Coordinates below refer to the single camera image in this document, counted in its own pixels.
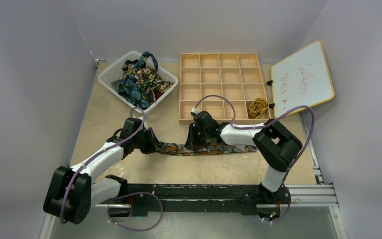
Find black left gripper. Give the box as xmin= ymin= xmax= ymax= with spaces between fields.
xmin=132 ymin=127 xmax=163 ymax=154

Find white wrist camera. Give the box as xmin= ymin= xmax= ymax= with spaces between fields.
xmin=190 ymin=107 xmax=199 ymax=117
xmin=142 ymin=119 xmax=148 ymax=130

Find whiteboard with wooden frame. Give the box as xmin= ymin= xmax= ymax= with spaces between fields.
xmin=266 ymin=40 xmax=335 ymax=117

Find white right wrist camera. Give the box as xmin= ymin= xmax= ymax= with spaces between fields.
xmin=190 ymin=107 xmax=199 ymax=117

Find white plastic basket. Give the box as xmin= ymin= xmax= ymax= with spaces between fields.
xmin=98 ymin=51 xmax=178 ymax=114

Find blue floral tie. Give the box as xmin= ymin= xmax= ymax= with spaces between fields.
xmin=117 ymin=51 xmax=161 ymax=110

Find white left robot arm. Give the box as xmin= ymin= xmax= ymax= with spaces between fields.
xmin=43 ymin=117 xmax=162 ymax=224

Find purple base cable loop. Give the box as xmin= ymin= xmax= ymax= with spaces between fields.
xmin=107 ymin=192 xmax=164 ymax=232

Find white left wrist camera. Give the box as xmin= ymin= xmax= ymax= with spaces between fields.
xmin=142 ymin=119 xmax=148 ymax=130

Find brown floral tie pile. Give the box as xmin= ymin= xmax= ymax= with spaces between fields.
xmin=111 ymin=60 xmax=173 ymax=108

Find wooden compartment tray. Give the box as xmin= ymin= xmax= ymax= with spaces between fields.
xmin=179 ymin=53 xmax=272 ymax=125

